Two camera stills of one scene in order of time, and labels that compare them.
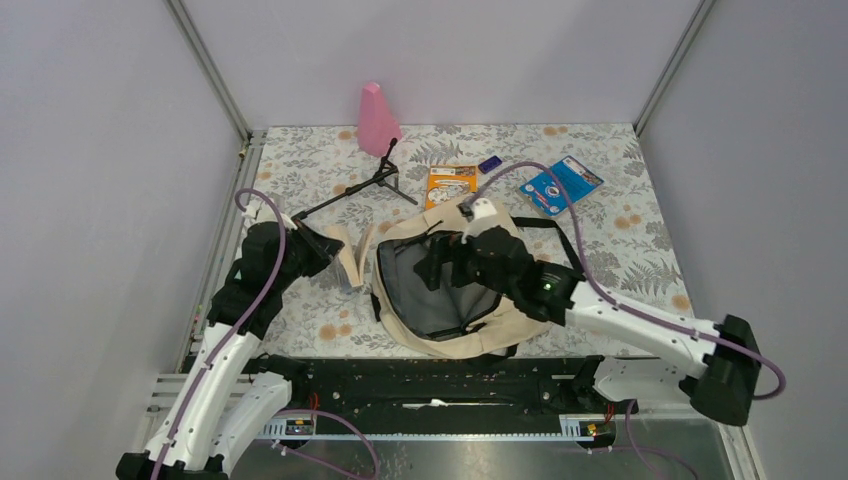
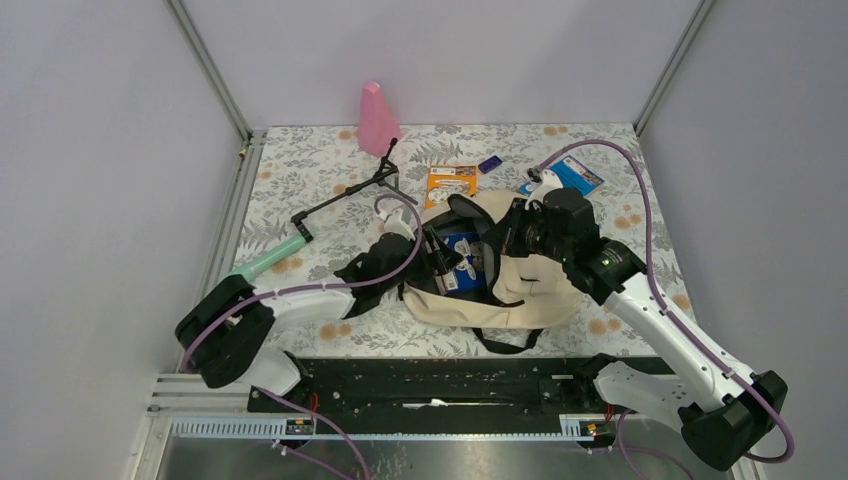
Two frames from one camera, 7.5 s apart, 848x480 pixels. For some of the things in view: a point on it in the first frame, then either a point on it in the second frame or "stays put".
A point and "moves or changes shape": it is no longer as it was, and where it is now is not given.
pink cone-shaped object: [377, 127] stays put
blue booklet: [577, 180] stays put
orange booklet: [447, 182] stays put
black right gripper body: [467, 267] -> [527, 233]
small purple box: [490, 164] stays put
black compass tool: [387, 177] stays put
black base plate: [441, 390] stays put
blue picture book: [353, 255] moves or changes shape
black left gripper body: [307, 256] -> [418, 265]
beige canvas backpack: [472, 320] moves or changes shape
